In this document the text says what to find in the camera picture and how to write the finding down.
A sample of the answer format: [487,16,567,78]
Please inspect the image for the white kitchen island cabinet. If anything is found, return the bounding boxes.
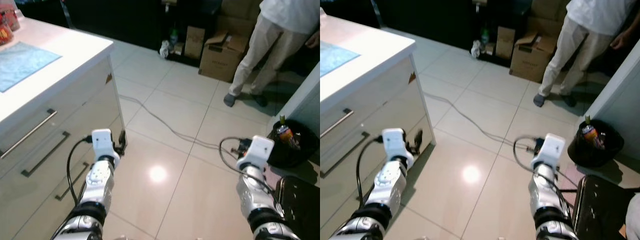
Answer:
[0,17,127,240]
[320,14,437,228]

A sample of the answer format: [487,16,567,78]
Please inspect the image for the red drink can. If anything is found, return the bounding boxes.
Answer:
[581,125,606,150]
[277,125,301,151]

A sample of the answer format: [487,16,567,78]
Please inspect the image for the black trash bin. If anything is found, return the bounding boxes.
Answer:
[266,119,320,169]
[567,119,625,168]

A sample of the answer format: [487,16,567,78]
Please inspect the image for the large open cardboard box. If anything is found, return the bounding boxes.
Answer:
[198,30,247,83]
[509,31,556,83]

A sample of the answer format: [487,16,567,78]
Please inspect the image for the black chair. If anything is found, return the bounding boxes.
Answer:
[274,176,321,240]
[572,175,640,240]

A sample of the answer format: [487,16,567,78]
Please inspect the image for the person in beige trousers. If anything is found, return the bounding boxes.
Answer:
[223,0,321,108]
[533,0,640,108]

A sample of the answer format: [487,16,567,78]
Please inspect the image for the small upright cardboard box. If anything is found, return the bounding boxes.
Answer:
[496,26,517,61]
[184,26,206,61]

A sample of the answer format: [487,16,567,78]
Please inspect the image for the light blue mat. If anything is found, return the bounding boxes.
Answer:
[320,41,362,78]
[0,41,63,94]

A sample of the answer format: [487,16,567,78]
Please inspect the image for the black background cabinet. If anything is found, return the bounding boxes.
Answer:
[327,0,533,63]
[15,0,223,63]

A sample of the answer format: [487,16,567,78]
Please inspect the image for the stacked closed cardboard box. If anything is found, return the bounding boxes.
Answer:
[215,0,263,37]
[527,0,571,37]

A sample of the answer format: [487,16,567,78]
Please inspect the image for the red snack packet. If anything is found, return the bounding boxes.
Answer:
[0,0,21,47]

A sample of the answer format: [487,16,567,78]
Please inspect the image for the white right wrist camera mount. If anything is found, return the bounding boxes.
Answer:
[236,135,276,173]
[530,132,566,171]

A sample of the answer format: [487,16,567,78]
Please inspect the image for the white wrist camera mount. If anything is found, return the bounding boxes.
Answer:
[381,128,415,168]
[530,132,566,171]
[236,135,276,173]
[91,128,121,167]

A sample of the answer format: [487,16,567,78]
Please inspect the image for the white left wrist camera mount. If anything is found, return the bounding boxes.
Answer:
[91,128,121,167]
[381,128,415,168]

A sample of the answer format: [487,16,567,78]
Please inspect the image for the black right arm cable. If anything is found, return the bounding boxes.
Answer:
[218,136,281,211]
[512,134,576,211]

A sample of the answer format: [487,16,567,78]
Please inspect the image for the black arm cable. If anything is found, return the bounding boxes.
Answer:
[512,134,576,211]
[355,136,385,208]
[218,136,281,211]
[66,136,96,206]

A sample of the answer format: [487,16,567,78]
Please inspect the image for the grey floor cable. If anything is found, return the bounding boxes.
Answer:
[119,94,223,150]
[423,92,528,148]

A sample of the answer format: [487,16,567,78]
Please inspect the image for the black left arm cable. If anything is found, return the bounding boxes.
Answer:
[66,136,96,206]
[355,136,385,208]

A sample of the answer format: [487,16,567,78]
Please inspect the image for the long metal drawer handle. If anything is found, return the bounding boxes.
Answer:
[0,108,58,161]
[54,161,92,202]
[320,131,371,179]
[20,131,71,178]
[320,108,354,139]

